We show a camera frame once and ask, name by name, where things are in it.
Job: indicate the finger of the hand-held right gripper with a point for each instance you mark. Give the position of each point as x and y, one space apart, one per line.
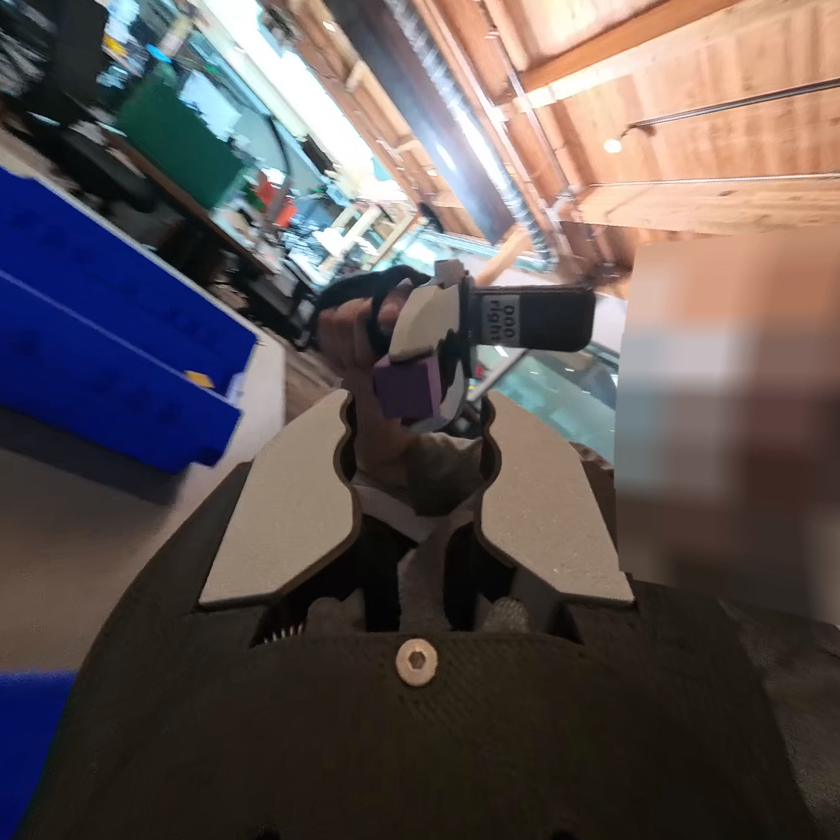
456 394
420 321

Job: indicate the person's right forearm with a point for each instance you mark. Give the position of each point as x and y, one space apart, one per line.
387 453

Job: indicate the green board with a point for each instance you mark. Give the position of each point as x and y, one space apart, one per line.
177 151

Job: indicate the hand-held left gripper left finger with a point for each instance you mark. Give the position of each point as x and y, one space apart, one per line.
289 518

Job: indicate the grey desk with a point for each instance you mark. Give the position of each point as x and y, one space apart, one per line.
79 558

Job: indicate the person's right hand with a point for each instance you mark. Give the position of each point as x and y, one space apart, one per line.
344 338

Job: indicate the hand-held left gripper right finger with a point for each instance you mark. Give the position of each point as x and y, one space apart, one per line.
551 525

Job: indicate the yellow cube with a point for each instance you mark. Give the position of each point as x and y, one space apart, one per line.
197 379

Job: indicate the silver ventilation duct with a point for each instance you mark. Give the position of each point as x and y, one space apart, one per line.
522 203

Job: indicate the purple cube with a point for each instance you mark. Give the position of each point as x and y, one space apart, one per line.
407 390

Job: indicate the blue plastic bin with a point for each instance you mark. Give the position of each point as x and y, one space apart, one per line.
98 367
26 754

